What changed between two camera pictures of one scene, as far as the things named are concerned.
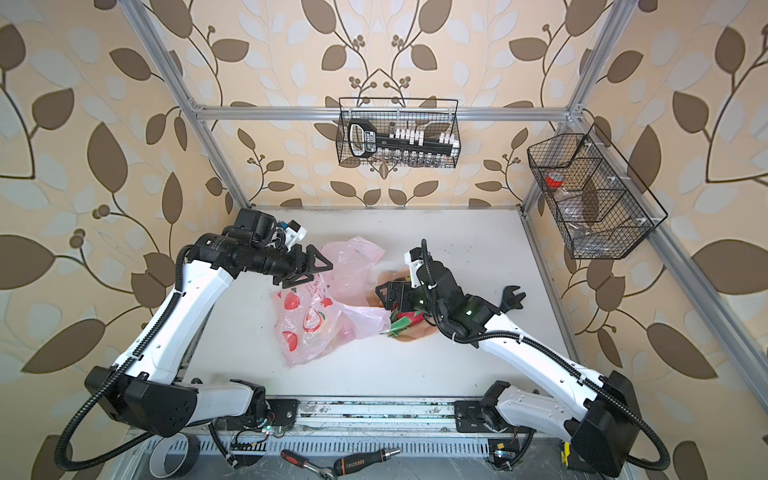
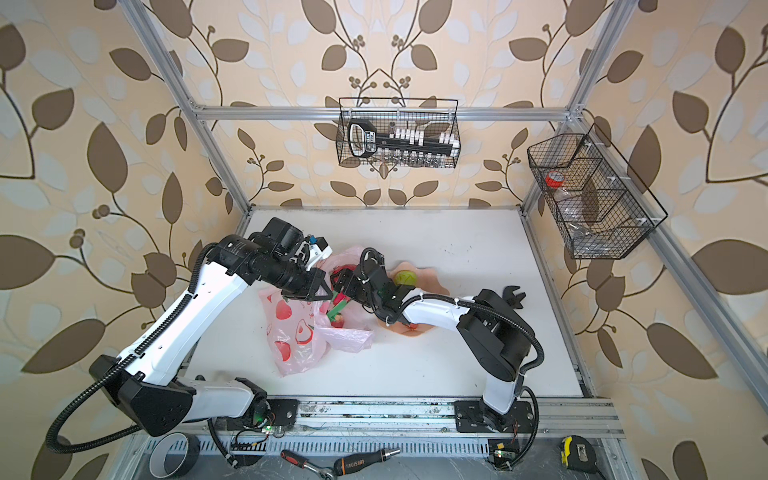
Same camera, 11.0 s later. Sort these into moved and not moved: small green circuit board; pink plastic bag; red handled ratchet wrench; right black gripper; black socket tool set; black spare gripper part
Moved: right black gripper; pink plastic bag
Not moved: black spare gripper part; small green circuit board; black socket tool set; red handled ratchet wrench
